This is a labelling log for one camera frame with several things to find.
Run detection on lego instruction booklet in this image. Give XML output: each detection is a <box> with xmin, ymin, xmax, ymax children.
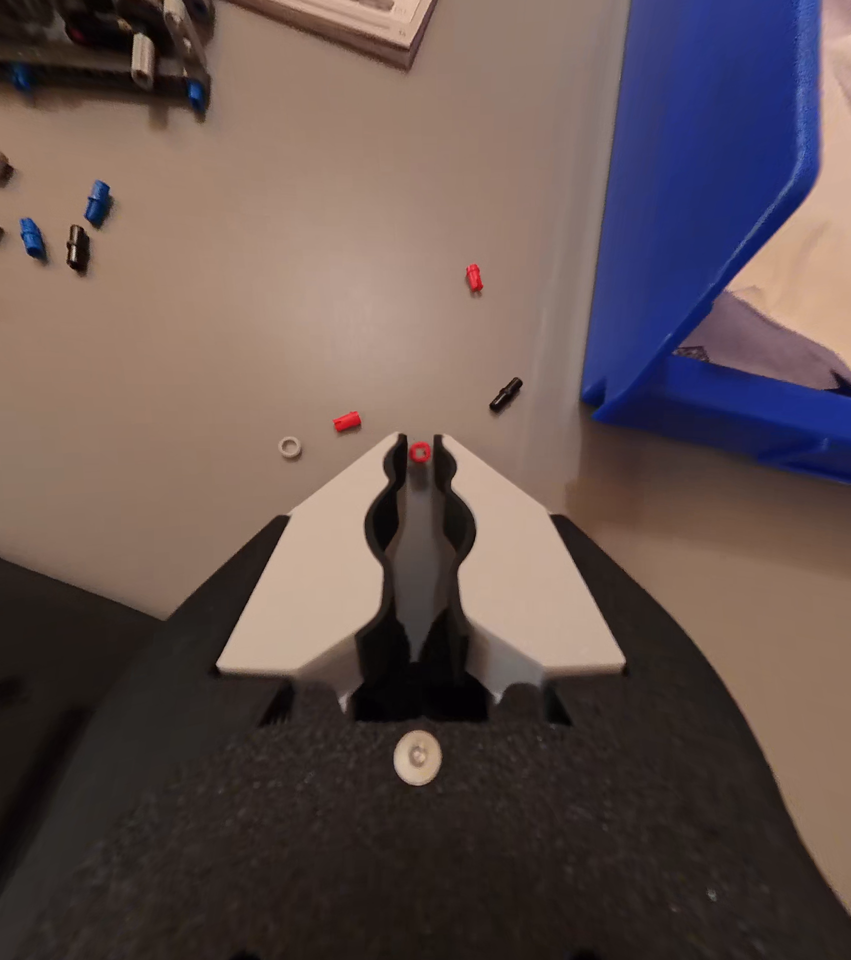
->
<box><xmin>226</xmin><ymin>0</ymin><xmax>440</xmax><ymax>70</ymax></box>

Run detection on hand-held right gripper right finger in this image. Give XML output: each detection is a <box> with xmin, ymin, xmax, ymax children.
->
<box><xmin>433</xmin><ymin>433</ymin><xmax>628</xmax><ymax>704</ymax></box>

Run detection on grey lego car chassis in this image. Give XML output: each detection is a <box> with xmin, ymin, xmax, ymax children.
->
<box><xmin>0</xmin><ymin>0</ymin><xmax>215</xmax><ymax>117</ymax></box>

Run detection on crumpled white paper bags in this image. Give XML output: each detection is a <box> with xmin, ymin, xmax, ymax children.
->
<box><xmin>676</xmin><ymin>0</ymin><xmax>851</xmax><ymax>410</ymax></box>

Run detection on scattered small lego pins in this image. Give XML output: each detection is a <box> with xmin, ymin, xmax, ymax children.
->
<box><xmin>0</xmin><ymin>180</ymin><xmax>524</xmax><ymax>460</ymax></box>

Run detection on blue plastic bin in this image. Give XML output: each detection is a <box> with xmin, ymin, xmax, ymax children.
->
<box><xmin>579</xmin><ymin>0</ymin><xmax>851</xmax><ymax>496</ymax></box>

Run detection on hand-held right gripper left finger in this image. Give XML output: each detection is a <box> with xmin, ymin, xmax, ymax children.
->
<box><xmin>215</xmin><ymin>432</ymin><xmax>409</xmax><ymax>711</ymax></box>

